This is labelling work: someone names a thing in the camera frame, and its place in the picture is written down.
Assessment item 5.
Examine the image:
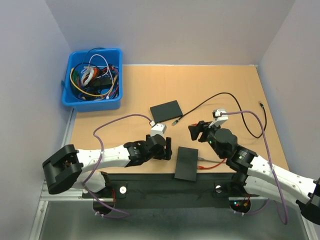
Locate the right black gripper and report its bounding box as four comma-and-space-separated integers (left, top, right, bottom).
188, 119, 225, 159

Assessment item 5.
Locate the black ethernet cable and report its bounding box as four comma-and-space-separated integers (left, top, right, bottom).
171, 92, 267, 139

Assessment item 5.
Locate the grey ethernet cable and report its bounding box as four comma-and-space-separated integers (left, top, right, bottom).
197, 156, 222, 163

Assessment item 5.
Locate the black network switch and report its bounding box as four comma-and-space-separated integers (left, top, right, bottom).
174, 146, 199, 182
150, 100, 183, 123

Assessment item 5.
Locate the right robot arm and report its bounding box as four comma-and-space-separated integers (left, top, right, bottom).
188, 121, 320, 225

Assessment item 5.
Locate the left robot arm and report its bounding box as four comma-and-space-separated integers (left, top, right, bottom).
42, 134, 172, 197

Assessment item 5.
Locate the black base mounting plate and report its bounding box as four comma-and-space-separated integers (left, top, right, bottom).
79, 172, 261, 210

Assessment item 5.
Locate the black adapter in bin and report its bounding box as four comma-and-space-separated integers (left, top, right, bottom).
88, 76, 113, 89

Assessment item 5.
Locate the blue plastic bin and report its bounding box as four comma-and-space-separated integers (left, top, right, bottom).
61, 47, 123, 112

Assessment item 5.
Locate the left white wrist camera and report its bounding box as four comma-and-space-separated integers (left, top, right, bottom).
149, 121, 167, 137

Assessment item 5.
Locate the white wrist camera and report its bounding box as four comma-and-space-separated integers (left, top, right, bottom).
149, 121, 167, 137
209, 108, 229, 128

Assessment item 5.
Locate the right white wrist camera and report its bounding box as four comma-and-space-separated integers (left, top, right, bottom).
209, 108, 229, 128

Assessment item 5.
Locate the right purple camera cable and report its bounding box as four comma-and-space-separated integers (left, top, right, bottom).
219, 110, 289, 225

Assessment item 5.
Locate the purple camera cable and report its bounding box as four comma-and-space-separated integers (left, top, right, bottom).
219, 110, 289, 225
83, 113, 156, 219

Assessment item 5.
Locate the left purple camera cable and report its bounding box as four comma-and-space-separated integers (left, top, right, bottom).
83, 113, 156, 219

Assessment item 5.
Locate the white coiled cable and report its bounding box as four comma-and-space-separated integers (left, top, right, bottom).
80, 53, 111, 87

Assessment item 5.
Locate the aluminium frame rail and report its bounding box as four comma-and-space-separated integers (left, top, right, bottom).
41, 177, 308, 201

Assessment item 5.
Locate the yellow cable in bin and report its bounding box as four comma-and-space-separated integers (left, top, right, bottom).
69, 68, 121, 101

